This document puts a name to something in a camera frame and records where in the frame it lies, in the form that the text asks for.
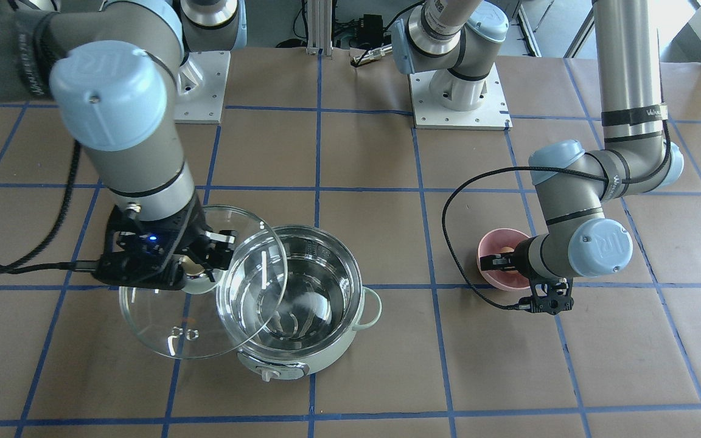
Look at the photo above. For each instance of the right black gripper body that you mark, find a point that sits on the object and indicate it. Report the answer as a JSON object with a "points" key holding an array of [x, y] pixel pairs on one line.
{"points": [[218, 246]]}

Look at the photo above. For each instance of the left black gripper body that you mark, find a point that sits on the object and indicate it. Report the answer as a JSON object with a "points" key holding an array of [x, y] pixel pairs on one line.
{"points": [[521, 260]]}

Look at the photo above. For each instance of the glass pot lid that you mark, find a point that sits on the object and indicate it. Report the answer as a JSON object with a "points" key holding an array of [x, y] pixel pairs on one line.
{"points": [[214, 314]]}

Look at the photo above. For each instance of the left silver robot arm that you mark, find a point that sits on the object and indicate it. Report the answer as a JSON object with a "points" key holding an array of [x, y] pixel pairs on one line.
{"points": [[460, 40]]}

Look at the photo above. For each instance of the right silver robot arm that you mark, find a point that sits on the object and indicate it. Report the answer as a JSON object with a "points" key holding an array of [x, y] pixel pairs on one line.
{"points": [[114, 74]]}

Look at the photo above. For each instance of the pale green cooking pot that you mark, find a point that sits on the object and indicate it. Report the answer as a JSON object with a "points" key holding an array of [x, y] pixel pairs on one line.
{"points": [[305, 327]]}

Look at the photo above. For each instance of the pink bowl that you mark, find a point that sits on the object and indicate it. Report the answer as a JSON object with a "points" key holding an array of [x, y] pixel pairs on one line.
{"points": [[501, 281]]}

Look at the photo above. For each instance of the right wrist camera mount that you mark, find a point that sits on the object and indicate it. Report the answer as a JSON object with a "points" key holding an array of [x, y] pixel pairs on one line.
{"points": [[143, 254]]}

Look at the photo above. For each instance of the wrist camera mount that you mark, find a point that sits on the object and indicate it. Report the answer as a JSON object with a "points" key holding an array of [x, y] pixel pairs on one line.
{"points": [[548, 296], [143, 254]]}

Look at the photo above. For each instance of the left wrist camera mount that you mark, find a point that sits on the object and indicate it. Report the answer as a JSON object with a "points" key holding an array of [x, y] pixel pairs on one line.
{"points": [[548, 296]]}

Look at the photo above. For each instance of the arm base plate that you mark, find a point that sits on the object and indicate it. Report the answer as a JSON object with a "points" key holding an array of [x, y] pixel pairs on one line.
{"points": [[201, 88], [443, 102]]}

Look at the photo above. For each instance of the aluminium frame post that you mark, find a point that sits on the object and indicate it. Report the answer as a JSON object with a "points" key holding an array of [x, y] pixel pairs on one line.
{"points": [[319, 28]]}

